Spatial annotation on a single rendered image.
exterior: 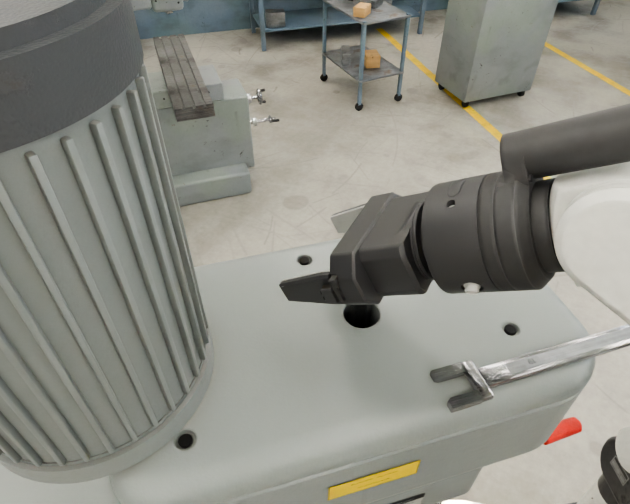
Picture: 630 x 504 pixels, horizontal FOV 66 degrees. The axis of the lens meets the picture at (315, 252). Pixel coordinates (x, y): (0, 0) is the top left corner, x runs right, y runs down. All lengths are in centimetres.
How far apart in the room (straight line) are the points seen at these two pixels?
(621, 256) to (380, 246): 16
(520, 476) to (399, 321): 216
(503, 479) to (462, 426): 212
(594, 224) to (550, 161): 6
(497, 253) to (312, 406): 21
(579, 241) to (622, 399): 277
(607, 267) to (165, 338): 28
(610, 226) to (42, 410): 36
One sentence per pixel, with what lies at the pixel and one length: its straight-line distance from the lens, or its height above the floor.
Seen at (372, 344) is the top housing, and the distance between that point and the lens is 48.
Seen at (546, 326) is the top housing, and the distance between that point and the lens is 54.
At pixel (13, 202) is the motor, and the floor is 214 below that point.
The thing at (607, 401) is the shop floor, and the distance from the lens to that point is 302.
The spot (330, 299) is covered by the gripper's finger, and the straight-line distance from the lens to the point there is 40.
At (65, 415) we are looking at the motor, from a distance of 37.
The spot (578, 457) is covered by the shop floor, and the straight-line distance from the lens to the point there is 278.
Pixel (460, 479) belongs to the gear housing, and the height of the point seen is 170.
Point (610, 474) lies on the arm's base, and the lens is 108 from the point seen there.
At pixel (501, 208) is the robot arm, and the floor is 208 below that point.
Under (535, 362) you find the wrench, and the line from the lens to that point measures 50.
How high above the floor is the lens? 227
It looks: 43 degrees down
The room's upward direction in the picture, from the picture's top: straight up
